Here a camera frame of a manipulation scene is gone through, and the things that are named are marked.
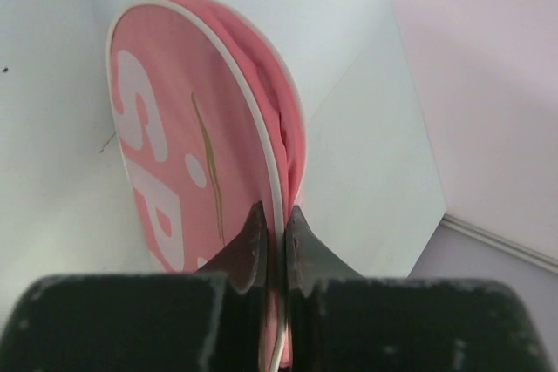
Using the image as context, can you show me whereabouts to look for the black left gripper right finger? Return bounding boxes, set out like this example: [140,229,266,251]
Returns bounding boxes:
[285,207,552,371]

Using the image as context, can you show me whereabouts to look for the pink racket bag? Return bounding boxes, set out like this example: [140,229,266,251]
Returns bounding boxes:
[106,0,306,371]

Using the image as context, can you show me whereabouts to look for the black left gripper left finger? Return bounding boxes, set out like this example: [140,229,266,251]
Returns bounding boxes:
[1,203,268,371]

